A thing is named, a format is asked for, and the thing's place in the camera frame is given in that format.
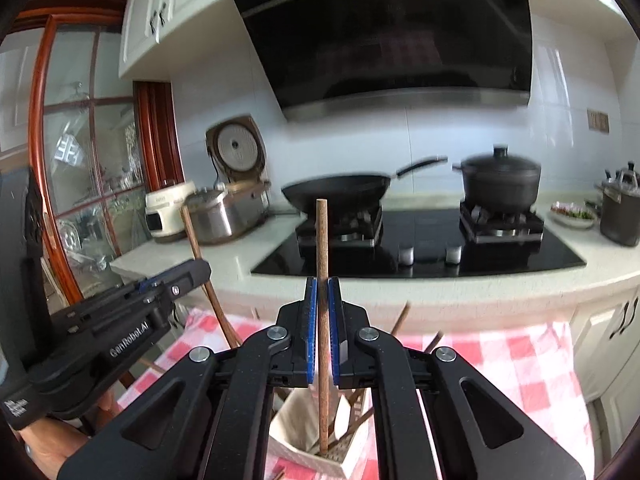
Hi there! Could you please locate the red white checked tablecloth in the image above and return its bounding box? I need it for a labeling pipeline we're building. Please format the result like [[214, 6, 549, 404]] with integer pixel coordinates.
[[117, 307, 593, 480]]

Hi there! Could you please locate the wood framed glass door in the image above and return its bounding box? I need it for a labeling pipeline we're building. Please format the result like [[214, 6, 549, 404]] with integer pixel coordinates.
[[27, 0, 186, 306]]

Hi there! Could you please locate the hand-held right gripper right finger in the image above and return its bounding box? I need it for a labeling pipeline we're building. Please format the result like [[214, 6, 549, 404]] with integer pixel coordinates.
[[328, 274, 587, 480]]

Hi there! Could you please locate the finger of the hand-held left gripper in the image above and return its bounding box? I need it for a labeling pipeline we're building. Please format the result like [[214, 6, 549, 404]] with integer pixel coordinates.
[[95, 259, 211, 366]]

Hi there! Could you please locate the dish of food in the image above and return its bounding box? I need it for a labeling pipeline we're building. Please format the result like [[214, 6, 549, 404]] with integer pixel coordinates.
[[549, 201, 598, 230]]

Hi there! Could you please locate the black pot with lid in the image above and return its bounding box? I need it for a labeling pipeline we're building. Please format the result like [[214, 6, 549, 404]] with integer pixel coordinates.
[[452, 144, 543, 213]]

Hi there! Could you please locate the black range hood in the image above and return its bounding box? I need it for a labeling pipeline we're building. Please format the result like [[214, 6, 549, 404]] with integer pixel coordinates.
[[222, 0, 533, 123]]

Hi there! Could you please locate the white perforated plastic basket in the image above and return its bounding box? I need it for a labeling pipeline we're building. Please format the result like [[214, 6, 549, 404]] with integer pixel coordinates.
[[269, 387, 373, 479]]

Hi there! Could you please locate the white kitchen appliance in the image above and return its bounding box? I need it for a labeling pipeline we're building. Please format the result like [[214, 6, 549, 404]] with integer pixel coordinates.
[[145, 181, 197, 243]]

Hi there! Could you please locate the tall black stockpot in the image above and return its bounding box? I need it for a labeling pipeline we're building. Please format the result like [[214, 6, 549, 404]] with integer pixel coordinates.
[[595, 161, 640, 247]]

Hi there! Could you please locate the person's left hand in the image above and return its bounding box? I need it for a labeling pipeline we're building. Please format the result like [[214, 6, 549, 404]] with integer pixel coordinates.
[[22, 392, 123, 471]]

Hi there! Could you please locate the black glass gas stove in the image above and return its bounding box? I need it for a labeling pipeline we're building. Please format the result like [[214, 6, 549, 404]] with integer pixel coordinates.
[[250, 202, 587, 278]]

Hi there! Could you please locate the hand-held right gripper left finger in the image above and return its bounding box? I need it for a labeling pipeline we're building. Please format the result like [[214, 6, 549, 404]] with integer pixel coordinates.
[[57, 276, 318, 480]]

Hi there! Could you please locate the rice cooker with open lid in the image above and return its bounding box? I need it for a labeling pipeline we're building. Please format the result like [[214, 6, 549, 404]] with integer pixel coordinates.
[[205, 115, 273, 238]]

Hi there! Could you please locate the stainless steel cooker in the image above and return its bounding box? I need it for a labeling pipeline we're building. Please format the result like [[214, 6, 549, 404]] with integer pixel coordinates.
[[186, 186, 241, 247]]

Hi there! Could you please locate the white speckled countertop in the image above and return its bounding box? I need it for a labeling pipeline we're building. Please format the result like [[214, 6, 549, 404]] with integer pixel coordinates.
[[110, 187, 640, 333]]

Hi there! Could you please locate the black wok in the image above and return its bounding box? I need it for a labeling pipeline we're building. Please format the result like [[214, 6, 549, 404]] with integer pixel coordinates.
[[281, 156, 448, 213]]

